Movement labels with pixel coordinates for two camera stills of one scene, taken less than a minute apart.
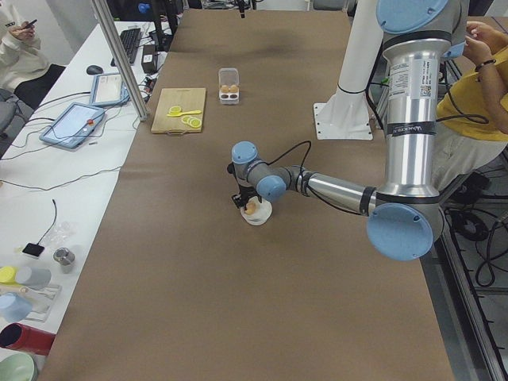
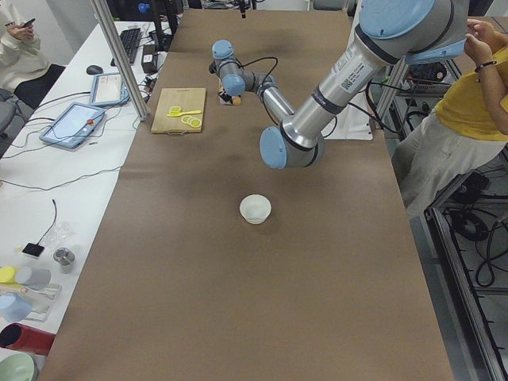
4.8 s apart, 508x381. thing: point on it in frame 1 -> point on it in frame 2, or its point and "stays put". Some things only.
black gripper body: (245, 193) -> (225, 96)
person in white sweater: (21, 58) stays put
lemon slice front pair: (175, 109) stays put
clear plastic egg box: (228, 76) stays put
